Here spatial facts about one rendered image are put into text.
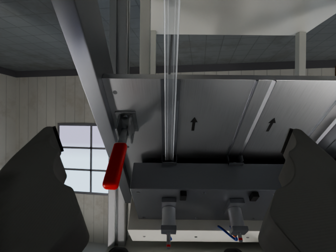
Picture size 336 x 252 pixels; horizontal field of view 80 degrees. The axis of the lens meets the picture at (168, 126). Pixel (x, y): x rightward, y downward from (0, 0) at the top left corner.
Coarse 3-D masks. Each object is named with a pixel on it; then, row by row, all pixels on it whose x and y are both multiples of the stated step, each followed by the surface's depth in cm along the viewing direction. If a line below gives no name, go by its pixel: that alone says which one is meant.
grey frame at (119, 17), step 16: (112, 0) 46; (128, 0) 49; (112, 16) 46; (128, 16) 49; (112, 32) 46; (128, 32) 49; (112, 48) 46; (128, 48) 49; (112, 64) 46; (128, 64) 49; (112, 192) 47; (112, 208) 47; (112, 224) 47; (112, 240) 47; (128, 240) 49
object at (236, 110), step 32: (128, 96) 25; (160, 96) 25; (192, 96) 25; (224, 96) 25; (256, 96) 25; (288, 96) 25; (320, 96) 25; (160, 128) 30; (192, 128) 30; (224, 128) 30; (256, 128) 29; (288, 128) 29; (320, 128) 29; (128, 160) 36; (160, 160) 36; (192, 160) 36; (224, 160) 36; (256, 160) 36
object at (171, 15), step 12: (168, 0) 17; (168, 12) 17; (168, 24) 18; (168, 36) 19; (168, 48) 20; (168, 60) 20; (168, 72) 21; (168, 84) 23; (168, 96) 24; (168, 108) 25; (168, 120) 27; (168, 132) 28; (168, 144) 30; (168, 156) 33
